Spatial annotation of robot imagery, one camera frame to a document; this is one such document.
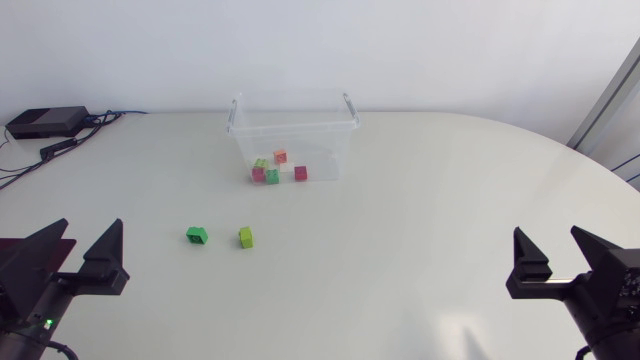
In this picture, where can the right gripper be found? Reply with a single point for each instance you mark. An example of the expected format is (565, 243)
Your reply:
(597, 320)

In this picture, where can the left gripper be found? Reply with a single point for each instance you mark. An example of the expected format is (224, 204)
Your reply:
(39, 312)

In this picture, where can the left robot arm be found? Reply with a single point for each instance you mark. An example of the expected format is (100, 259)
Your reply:
(20, 350)

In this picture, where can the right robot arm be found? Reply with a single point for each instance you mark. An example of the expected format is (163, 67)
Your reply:
(617, 352)

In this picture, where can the clear plastic container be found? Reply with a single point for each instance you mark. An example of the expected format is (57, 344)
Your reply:
(295, 135)

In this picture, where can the black power brick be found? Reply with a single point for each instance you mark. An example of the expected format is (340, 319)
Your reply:
(47, 121)

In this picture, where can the lime green toy brick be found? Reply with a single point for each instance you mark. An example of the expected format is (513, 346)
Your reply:
(246, 237)
(260, 163)

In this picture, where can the pink toy brick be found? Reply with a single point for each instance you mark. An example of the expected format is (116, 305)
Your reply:
(258, 174)

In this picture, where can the orange toy brick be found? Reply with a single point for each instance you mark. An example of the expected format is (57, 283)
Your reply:
(280, 156)

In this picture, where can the red toy brick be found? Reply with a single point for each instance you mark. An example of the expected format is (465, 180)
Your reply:
(300, 173)

